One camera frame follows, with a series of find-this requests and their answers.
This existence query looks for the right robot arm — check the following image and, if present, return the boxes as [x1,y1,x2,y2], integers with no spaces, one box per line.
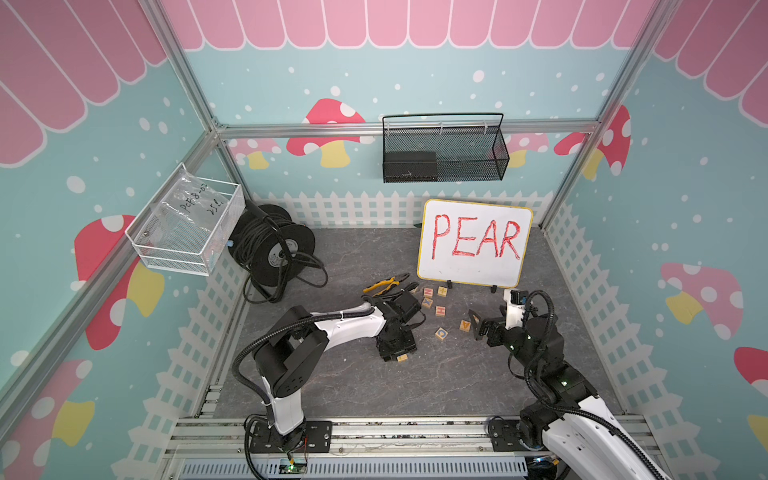
[468,290,668,479]

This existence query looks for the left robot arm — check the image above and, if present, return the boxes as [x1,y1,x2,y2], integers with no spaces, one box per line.
[231,291,426,437]

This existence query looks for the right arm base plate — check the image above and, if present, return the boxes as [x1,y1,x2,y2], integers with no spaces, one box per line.
[486,416,541,452]

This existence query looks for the clear plastic wall bin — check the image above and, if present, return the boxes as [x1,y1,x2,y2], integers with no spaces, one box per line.
[125,164,245,276]

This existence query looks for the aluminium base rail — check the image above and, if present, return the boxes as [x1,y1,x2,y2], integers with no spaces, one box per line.
[160,417,534,471]

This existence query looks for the yellow black pliers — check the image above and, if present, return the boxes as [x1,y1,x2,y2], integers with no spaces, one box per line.
[362,273,410,297]

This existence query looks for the black cable reel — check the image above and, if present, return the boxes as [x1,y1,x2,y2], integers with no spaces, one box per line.
[228,200,329,305]

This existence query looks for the black wire mesh basket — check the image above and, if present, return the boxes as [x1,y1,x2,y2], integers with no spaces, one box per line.
[381,112,510,183]

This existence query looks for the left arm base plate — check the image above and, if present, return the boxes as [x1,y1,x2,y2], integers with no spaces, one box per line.
[248,420,333,454]

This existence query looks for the whiteboard with PEAR writing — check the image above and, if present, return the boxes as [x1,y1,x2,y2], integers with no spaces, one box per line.
[417,199,534,288]

